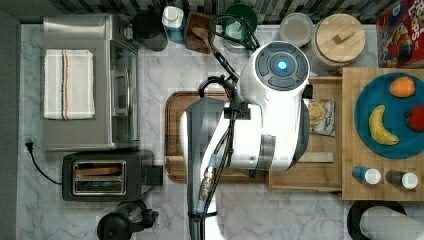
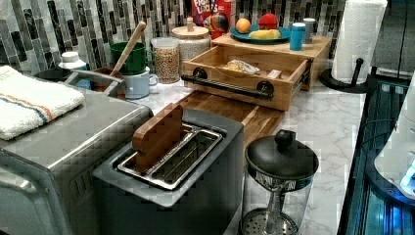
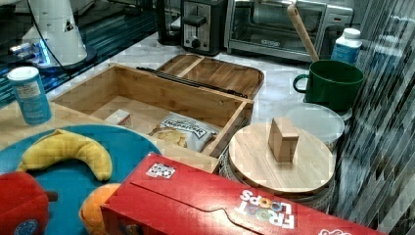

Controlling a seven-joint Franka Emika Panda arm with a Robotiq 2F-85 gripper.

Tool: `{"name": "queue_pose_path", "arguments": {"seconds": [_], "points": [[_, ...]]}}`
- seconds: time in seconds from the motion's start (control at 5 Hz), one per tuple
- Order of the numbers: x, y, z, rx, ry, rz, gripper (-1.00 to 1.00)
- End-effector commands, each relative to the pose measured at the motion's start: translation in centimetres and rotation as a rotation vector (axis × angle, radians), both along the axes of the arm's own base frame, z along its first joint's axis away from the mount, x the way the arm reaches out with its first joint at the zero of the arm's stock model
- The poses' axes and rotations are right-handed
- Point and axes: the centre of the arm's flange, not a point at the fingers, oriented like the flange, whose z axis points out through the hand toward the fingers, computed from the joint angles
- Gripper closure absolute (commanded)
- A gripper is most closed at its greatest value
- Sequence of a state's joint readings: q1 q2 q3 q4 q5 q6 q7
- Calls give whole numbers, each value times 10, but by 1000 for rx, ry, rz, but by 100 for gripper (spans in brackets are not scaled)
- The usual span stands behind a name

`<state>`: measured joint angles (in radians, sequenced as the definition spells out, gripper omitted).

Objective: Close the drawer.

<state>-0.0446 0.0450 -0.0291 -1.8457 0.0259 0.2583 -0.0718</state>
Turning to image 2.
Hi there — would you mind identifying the blue shaker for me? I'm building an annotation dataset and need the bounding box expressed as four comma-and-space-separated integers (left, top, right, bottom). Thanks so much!
290, 23, 305, 51

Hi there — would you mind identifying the glass french press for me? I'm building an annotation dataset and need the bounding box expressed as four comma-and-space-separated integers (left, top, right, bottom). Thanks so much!
239, 129, 319, 235

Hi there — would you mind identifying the grey two-slot toaster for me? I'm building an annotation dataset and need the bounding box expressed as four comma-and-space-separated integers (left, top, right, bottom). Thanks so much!
94, 109, 244, 235

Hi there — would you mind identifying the glass jar of grains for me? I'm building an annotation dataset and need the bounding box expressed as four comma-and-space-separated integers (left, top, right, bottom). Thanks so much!
151, 37, 180, 84

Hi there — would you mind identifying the green mug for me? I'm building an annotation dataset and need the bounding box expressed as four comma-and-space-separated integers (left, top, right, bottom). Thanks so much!
110, 41, 155, 75

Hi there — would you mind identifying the large jar with wooden lid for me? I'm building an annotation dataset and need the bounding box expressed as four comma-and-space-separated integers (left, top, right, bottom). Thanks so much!
171, 17, 210, 75

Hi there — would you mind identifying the Froot Loops cereal box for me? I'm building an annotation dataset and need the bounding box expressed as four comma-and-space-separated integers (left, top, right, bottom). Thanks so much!
191, 0, 235, 39

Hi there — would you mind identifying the white capped bottle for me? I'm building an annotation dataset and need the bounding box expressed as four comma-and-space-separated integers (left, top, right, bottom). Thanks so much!
59, 51, 91, 89

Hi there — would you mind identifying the plastic wrapped food packet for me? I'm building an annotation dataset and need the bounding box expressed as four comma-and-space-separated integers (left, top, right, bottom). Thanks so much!
224, 60, 259, 74

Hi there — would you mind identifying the stainless toaster oven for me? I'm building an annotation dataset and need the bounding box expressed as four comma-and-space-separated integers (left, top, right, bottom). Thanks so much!
0, 89, 153, 235

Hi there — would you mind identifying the orange fruit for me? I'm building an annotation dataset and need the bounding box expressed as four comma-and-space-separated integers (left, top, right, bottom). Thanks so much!
235, 18, 251, 33

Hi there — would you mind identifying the light blue mug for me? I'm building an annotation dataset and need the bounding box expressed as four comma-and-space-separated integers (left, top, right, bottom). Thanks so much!
123, 68, 159, 100

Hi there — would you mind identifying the teal plate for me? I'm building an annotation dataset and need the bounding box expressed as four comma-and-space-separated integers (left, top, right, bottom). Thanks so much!
230, 24, 291, 44

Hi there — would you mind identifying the grey shaker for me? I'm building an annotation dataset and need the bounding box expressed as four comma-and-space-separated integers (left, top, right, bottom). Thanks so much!
302, 18, 316, 44

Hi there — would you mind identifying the paper towel roll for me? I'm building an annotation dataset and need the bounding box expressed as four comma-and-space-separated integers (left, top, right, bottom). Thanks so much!
331, 0, 388, 83

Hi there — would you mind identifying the black paper towel holder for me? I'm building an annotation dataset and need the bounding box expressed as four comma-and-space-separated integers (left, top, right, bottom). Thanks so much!
320, 58, 369, 94

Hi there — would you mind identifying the wooden toast slice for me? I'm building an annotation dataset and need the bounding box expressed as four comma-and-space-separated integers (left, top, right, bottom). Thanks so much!
132, 103, 183, 172

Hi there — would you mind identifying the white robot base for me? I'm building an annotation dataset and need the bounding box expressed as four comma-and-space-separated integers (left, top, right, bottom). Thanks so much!
374, 77, 415, 204

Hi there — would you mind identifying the wooden cutting board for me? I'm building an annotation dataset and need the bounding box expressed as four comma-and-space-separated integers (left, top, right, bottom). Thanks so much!
178, 91, 285, 147

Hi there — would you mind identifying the red apple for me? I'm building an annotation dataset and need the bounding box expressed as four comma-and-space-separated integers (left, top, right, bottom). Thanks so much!
258, 13, 279, 29

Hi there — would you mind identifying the wooden drawer cabinet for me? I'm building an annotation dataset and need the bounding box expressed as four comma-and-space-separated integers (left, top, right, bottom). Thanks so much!
212, 33, 332, 90

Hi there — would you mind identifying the yellow banana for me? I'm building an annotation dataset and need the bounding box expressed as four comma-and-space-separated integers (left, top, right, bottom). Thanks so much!
249, 29, 281, 40

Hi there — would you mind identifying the striped white towel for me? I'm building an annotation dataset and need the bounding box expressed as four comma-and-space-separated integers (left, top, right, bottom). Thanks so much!
0, 66, 85, 140

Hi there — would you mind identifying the wooden spoon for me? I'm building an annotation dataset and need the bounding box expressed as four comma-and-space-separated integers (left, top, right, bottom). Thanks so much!
110, 21, 146, 76

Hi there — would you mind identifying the wooden drawer with black handle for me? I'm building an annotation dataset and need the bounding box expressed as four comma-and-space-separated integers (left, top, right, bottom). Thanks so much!
182, 46, 310, 111

